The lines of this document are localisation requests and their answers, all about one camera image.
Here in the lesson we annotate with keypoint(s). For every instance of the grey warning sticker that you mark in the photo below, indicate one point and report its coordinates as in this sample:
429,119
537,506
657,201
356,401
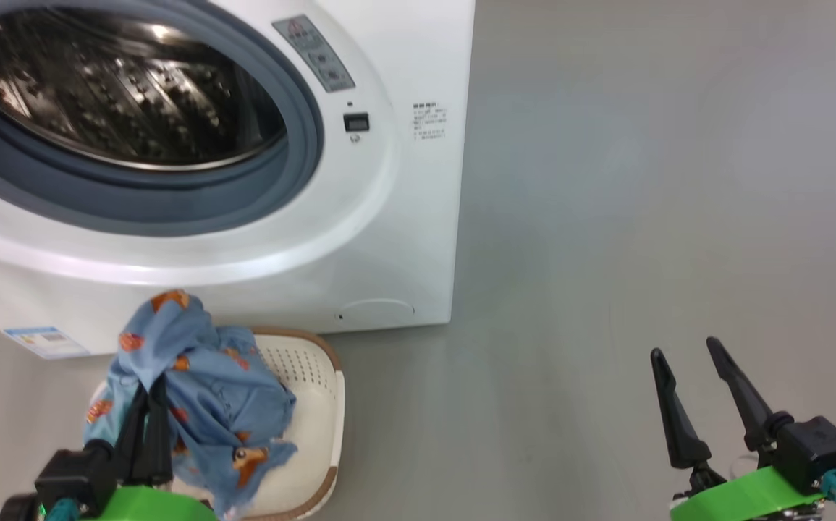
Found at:
314,52

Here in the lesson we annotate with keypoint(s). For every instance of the large blue orange-print garment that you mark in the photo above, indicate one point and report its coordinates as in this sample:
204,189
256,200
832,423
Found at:
208,383

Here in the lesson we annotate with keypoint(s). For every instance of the blue energy label sticker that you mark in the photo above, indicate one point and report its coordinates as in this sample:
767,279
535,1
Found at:
45,341

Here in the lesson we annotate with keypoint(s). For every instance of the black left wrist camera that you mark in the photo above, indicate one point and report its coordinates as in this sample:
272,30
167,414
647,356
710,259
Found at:
74,474

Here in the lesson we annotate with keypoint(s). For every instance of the white washing machine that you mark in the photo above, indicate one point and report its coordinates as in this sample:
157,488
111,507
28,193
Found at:
403,217

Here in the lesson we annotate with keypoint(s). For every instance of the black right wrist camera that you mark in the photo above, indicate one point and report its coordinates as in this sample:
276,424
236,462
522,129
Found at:
816,449

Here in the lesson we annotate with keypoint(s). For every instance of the grey rubber door seal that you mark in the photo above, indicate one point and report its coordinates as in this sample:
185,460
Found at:
171,206

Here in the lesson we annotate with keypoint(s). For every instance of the black door lock socket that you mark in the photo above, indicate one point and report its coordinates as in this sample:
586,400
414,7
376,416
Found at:
356,122

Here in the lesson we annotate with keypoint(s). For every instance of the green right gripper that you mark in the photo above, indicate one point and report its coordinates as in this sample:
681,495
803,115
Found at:
750,499

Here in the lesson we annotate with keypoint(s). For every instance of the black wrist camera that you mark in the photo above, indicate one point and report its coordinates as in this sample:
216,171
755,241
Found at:
816,449
74,474

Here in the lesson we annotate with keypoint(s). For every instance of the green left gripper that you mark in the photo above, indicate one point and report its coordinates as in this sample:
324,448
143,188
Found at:
150,504

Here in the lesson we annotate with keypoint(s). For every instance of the round white filter cover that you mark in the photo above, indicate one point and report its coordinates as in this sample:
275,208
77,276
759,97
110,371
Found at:
378,312

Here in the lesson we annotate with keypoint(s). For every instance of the small printed text label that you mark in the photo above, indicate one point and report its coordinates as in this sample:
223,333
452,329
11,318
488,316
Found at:
428,121

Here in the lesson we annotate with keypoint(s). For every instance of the cream laundry basket brown rim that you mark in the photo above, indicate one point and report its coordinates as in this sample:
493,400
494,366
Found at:
309,434

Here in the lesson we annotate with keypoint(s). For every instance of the steel washing machine drum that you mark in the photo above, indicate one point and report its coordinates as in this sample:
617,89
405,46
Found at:
99,87

